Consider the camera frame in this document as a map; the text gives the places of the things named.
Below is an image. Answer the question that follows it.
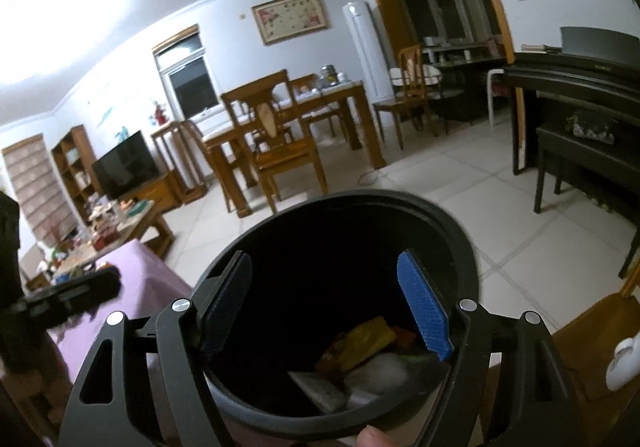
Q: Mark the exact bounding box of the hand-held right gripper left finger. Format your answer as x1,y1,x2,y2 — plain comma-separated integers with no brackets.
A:
59,251,253,447

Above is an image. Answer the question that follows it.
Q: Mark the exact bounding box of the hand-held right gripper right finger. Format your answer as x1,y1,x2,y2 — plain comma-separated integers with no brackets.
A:
396,249,587,447

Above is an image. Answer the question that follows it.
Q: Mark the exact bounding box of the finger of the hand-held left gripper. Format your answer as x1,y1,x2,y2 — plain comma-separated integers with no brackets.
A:
22,267,122,323

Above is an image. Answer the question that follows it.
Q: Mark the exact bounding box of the yellow wrapper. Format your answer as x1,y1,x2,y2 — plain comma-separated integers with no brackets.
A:
315,317,398,373

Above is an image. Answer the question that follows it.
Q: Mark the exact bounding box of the white plastic bag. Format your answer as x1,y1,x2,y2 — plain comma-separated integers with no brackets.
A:
345,352,408,394

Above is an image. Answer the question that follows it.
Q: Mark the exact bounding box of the black round bin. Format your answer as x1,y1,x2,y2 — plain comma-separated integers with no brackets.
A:
191,190,482,439

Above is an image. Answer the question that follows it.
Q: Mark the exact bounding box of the person's right hand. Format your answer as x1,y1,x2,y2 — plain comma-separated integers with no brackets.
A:
355,426,398,447

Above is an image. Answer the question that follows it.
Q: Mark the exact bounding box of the pink roman blind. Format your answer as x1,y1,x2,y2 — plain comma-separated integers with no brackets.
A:
1,133,76,248

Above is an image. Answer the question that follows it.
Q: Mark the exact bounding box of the purple tablecloth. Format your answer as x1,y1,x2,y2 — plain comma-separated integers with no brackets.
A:
47,239,196,388

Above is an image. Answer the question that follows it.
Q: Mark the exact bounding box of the wooden coffee table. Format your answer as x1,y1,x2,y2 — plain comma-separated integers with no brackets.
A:
50,200,176,288

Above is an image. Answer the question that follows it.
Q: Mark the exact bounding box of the wooden bookshelf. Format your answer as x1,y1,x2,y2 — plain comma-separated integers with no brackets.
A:
51,124,103,223

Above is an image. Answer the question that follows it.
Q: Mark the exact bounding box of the wooden television cabinet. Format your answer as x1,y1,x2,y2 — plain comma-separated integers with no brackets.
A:
127,170,183,213

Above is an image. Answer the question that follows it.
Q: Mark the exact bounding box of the black flat television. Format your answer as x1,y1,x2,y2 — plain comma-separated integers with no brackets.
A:
91,130,161,200

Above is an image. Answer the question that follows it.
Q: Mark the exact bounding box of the tall wooden plant stand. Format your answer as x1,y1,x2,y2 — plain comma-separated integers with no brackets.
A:
151,121,208,205

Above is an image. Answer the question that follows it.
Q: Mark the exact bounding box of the wooden dining chair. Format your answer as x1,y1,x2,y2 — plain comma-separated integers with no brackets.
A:
290,74,336,138
372,44,448,150
220,70,328,215

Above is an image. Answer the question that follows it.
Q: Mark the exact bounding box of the white rounded object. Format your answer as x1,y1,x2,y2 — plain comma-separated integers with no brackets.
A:
605,334,640,390

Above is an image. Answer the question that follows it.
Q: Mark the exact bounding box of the black piano bench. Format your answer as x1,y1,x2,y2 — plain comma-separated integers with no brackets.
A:
532,120,640,278

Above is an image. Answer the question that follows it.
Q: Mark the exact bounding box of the wooden dining table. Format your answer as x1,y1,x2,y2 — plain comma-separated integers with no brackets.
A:
202,80,386,218

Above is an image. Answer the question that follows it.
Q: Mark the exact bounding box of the white framed window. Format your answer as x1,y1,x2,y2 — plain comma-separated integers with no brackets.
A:
152,24,221,120

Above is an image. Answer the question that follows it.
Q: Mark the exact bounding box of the round ceiling light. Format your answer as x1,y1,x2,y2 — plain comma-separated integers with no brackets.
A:
0,0,136,78

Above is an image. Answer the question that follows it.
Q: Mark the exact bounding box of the patterned bag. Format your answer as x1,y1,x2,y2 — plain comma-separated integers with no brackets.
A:
565,110,618,143

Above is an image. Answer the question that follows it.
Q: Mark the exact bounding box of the white standing air conditioner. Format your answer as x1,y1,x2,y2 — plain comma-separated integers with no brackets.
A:
342,0,383,115

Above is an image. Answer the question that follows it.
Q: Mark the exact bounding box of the black digital piano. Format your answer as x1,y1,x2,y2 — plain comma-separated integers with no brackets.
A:
502,26,640,215

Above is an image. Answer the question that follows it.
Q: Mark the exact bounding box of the framed flower picture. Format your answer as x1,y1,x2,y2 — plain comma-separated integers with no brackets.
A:
251,0,331,46

